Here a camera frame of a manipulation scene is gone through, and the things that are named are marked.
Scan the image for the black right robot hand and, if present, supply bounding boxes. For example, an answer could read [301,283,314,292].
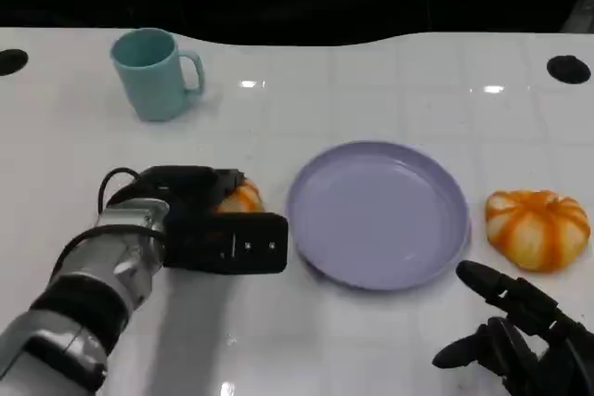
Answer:
[431,260,594,396]

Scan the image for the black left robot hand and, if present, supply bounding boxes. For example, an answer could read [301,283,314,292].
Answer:
[123,164,248,219]

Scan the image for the orange and white bread roll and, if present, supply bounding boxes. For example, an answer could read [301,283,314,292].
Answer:
[216,178,267,214]
[484,188,591,274]

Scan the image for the pale green mug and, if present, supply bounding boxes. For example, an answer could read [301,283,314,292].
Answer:
[110,28,206,122]

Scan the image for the lilac plate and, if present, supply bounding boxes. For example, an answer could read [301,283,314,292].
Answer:
[285,139,471,292]

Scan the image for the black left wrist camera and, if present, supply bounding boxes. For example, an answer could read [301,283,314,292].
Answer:
[161,211,290,275]

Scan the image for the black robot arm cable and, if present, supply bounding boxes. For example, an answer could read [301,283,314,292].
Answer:
[98,167,143,212]

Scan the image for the black table cable grommet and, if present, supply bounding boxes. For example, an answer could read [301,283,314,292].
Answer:
[546,55,592,85]
[0,48,30,76]

